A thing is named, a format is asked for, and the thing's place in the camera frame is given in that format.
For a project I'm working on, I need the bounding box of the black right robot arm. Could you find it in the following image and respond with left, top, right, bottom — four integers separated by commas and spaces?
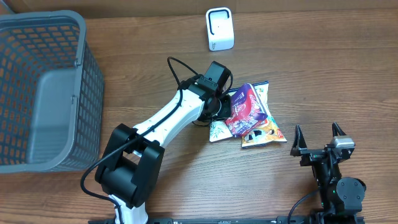
286, 123, 366, 223

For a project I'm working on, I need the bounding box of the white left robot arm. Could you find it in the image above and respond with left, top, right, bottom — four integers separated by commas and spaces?
95, 81, 231, 223

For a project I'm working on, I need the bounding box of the yellow snack chip bag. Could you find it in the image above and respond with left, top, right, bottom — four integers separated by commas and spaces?
229, 82, 287, 148

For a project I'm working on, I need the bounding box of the white barcode scanner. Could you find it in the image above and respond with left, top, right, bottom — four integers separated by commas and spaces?
205, 7, 234, 52

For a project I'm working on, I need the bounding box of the white bamboo print tube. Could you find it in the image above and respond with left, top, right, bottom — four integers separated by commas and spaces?
209, 121, 233, 142

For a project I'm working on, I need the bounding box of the pink purple pad pack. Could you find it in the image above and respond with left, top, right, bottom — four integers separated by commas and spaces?
225, 83, 268, 136

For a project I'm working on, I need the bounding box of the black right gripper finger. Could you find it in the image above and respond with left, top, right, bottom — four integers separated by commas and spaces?
331, 122, 346, 137
290, 124, 307, 155

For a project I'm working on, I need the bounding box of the grey plastic mesh basket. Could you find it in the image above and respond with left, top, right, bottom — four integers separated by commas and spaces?
1, 10, 104, 174

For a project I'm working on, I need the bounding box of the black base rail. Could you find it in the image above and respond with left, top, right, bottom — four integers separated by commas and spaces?
87, 216, 366, 224

